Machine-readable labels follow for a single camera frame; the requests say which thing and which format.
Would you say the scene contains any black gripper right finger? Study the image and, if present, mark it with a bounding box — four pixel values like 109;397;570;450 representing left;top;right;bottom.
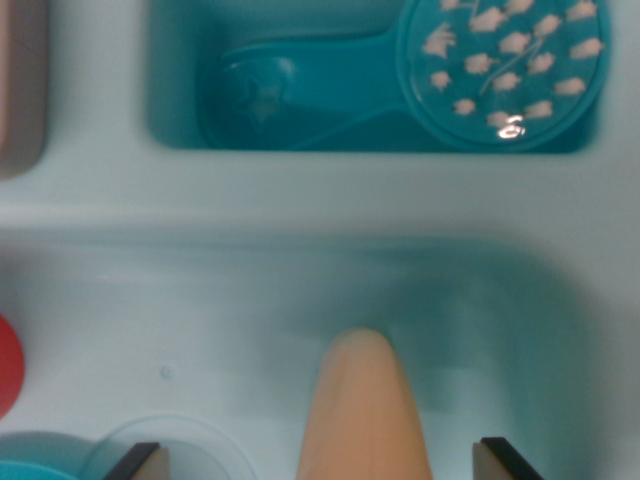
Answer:
471;437;544;480

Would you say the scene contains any cream detergent bottle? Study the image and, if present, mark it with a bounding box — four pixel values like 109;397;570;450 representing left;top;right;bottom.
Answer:
295;326;434;480

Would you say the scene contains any clear round drain plug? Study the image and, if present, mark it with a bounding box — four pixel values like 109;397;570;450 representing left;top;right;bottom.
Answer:
78;414;257;480

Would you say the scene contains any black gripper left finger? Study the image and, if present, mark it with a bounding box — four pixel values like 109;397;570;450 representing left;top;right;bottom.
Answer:
102;442;172;480

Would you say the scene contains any large teal toy plate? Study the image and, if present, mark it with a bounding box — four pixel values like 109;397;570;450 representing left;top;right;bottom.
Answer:
0;431;97;480

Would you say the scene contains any light blue toy sink unit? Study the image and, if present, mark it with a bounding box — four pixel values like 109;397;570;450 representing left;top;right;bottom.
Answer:
0;0;640;480

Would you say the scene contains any teal dish brush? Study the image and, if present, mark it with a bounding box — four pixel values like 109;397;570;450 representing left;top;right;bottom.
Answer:
198;0;613;152

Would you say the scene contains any red toy cup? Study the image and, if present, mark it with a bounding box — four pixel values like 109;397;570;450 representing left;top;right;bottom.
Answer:
0;313;27;422

